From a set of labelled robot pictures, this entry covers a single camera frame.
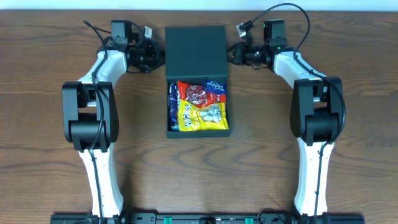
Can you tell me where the dark green gift box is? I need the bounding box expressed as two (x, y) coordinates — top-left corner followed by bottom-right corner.
(165, 26), (232, 139)

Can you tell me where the blue Eclipse mint box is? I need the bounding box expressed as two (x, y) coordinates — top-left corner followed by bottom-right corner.
(202, 79), (226, 95)

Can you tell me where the dark blue chocolate bar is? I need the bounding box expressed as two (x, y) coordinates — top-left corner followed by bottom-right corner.
(169, 82), (180, 128)

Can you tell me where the red candy bag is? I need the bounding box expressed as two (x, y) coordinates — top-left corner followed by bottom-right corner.
(177, 81), (226, 108)

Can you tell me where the yellow Hacks candy bag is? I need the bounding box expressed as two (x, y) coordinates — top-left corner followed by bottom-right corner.
(177, 100), (229, 132)

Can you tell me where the blue Oreo cookie pack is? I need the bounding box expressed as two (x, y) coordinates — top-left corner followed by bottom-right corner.
(171, 124), (180, 131)

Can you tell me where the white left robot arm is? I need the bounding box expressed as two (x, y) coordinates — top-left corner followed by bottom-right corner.
(62, 37), (165, 223)

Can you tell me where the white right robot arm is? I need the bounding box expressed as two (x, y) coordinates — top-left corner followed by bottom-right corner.
(227, 42), (346, 218)

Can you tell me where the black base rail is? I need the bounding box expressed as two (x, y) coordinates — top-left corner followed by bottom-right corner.
(49, 212), (365, 224)

